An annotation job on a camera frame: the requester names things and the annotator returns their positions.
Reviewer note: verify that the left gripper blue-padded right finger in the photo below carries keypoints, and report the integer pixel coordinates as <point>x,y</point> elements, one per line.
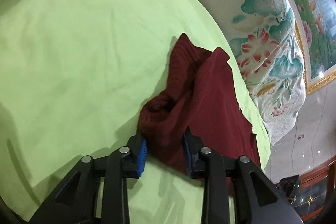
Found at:
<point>256,198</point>

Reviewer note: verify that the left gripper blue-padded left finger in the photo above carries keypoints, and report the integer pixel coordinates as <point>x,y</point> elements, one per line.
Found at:
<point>94,190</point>

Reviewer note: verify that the dark red knit sweater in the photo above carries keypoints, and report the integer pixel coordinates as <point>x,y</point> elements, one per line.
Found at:
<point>200,97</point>

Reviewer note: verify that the wooden cabinet with glass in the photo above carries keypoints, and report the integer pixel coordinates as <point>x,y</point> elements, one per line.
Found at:
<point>315,190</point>

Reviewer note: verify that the light green bed sheet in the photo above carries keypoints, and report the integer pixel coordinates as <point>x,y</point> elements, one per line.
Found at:
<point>74,76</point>

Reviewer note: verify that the gold-framed landscape painting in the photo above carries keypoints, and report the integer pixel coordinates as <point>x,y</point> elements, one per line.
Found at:
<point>316,24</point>

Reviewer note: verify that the white floral quilt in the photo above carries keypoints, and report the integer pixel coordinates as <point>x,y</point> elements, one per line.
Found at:
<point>261,36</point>

